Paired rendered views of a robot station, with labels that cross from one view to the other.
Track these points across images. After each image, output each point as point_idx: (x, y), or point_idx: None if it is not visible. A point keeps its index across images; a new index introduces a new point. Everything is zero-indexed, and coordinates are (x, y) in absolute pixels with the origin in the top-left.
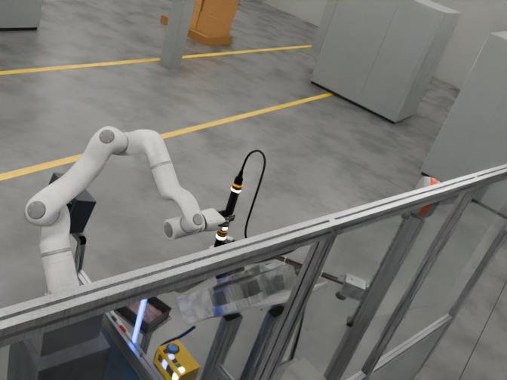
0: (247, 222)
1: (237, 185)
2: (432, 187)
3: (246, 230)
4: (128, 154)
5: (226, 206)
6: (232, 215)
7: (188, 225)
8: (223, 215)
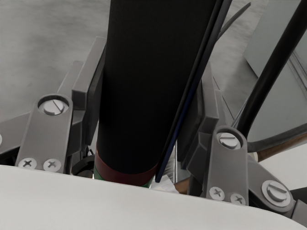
0: (282, 66)
1: None
2: None
3: (256, 114)
4: None
5: (133, 8)
6: (211, 79)
7: None
8: (108, 125)
